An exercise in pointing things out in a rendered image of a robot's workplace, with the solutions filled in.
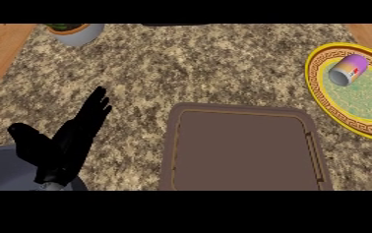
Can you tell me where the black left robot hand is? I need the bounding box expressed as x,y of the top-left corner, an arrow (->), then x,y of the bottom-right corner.
6,86 -> 113,188

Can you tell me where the brown rectangular tray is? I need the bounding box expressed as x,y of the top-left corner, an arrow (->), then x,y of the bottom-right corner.
156,102 -> 333,192

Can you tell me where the yellow patterned plate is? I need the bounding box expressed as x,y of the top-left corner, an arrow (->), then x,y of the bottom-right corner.
304,42 -> 372,140

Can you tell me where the purple and orange can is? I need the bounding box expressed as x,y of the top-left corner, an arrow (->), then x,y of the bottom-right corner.
326,53 -> 372,87

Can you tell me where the grey potted plant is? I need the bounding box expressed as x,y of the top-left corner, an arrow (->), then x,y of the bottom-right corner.
44,23 -> 106,47

